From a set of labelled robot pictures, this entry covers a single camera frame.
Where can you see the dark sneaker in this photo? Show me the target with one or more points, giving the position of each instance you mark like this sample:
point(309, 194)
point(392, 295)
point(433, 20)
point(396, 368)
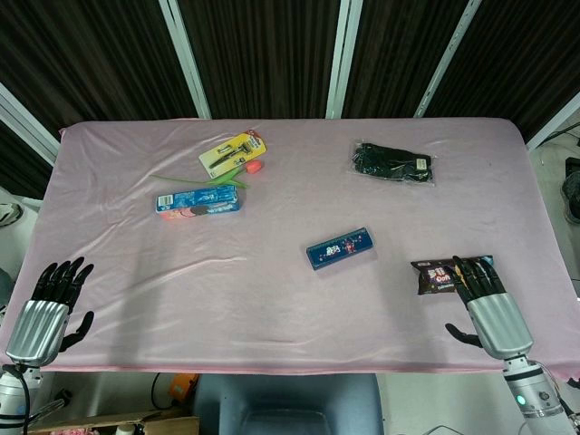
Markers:
point(572, 190)

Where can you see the grey-blue chair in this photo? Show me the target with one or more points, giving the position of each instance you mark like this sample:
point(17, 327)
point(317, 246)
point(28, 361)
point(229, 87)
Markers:
point(290, 403)

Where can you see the pink tablecloth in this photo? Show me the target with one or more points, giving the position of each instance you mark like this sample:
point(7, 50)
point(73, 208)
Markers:
point(290, 308)

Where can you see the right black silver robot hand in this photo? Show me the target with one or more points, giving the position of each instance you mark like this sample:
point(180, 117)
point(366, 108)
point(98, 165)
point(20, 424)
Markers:
point(496, 321)

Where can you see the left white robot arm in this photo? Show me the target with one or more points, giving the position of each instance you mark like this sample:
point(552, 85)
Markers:
point(9, 392)

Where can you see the yellow razor blister pack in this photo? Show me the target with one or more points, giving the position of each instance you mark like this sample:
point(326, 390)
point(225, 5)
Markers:
point(232, 151)

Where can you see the white sneaker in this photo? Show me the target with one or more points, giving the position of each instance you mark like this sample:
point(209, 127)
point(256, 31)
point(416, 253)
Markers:
point(8, 214)

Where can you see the blue rectangular box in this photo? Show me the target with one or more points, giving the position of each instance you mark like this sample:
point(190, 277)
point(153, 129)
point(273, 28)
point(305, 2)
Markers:
point(341, 249)

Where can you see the artificial red tulip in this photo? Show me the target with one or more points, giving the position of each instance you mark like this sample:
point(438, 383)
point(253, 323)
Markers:
point(254, 167)

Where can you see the brown blue snack bag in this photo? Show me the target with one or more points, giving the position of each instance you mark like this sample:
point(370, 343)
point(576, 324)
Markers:
point(435, 280)

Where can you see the white metal frame post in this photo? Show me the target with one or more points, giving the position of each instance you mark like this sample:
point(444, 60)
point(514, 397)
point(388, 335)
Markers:
point(27, 127)
point(183, 54)
point(448, 63)
point(342, 59)
point(555, 120)

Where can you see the orange device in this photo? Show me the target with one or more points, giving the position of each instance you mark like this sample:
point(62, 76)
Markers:
point(181, 387)

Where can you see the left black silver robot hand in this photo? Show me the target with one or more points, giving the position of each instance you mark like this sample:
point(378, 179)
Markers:
point(38, 321)

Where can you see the blue pink cookie box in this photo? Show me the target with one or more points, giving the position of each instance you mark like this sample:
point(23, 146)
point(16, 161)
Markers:
point(199, 204)

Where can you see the cardboard box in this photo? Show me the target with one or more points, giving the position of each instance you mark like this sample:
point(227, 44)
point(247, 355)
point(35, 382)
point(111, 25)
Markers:
point(158, 425)

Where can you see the black gloves in plastic bag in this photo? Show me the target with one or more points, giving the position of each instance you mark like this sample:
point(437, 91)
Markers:
point(389, 161)

